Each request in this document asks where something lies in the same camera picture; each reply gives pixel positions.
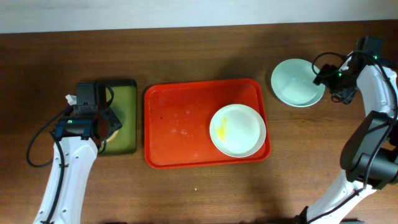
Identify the green yellow sponge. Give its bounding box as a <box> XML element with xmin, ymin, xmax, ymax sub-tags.
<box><xmin>106</xmin><ymin>130</ymin><xmax>119</xmax><ymax>142</ymax></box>

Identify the black rectangular tray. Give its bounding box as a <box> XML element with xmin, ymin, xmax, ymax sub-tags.
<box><xmin>96</xmin><ymin>79</ymin><xmax>137</xmax><ymax>156</ymax></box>

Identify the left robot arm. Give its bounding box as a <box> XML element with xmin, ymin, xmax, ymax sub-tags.
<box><xmin>34</xmin><ymin>82</ymin><xmax>122</xmax><ymax>223</ymax></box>

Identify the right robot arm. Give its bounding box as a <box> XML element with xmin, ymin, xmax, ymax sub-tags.
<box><xmin>294</xmin><ymin>35</ymin><xmax>397</xmax><ymax>223</ymax></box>

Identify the red plastic tray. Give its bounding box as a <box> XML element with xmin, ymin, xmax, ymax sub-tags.
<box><xmin>144</xmin><ymin>78</ymin><xmax>271</xmax><ymax>169</ymax></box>

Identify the mint green plate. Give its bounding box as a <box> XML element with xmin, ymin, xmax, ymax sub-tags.
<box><xmin>271</xmin><ymin>58</ymin><xmax>325</xmax><ymax>97</ymax></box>

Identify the light blue plate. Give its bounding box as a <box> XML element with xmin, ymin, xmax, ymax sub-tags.
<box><xmin>275</xmin><ymin>91</ymin><xmax>324</xmax><ymax>108</ymax></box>

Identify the white plate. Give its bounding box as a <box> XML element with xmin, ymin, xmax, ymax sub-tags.
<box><xmin>209</xmin><ymin>104</ymin><xmax>267</xmax><ymax>158</ymax></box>

